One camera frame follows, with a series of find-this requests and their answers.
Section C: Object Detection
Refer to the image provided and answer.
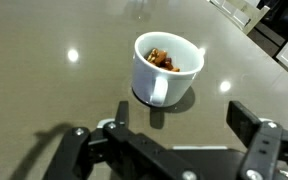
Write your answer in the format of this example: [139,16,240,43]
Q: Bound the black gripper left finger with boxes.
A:
[42,100,202,180]

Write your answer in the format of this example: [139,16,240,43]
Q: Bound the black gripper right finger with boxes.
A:
[225,100,288,180]

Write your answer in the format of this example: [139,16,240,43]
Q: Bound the white ceramic cup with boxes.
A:
[131,31,206,109]

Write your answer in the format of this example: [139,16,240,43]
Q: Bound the brown mixed nuts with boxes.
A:
[144,47,181,73]

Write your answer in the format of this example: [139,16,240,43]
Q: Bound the cream wooden chair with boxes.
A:
[207,0,271,36]

